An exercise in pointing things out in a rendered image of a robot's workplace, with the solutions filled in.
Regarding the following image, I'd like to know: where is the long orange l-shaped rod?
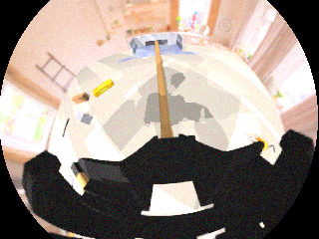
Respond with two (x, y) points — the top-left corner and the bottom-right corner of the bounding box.
(67, 162), (89, 238)

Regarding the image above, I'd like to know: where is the yellow rectangular block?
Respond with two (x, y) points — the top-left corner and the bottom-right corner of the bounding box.
(93, 79), (113, 97)

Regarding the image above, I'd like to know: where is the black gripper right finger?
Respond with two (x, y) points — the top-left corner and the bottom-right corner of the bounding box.
(192, 140), (266, 207)

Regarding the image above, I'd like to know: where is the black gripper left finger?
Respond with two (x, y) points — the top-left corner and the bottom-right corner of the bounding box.
(77, 140), (155, 211)

